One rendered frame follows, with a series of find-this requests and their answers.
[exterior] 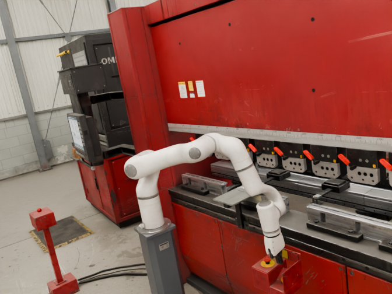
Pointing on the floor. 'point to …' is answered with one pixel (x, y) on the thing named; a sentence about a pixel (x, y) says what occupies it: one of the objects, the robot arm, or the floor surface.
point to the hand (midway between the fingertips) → (279, 259)
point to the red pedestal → (47, 220)
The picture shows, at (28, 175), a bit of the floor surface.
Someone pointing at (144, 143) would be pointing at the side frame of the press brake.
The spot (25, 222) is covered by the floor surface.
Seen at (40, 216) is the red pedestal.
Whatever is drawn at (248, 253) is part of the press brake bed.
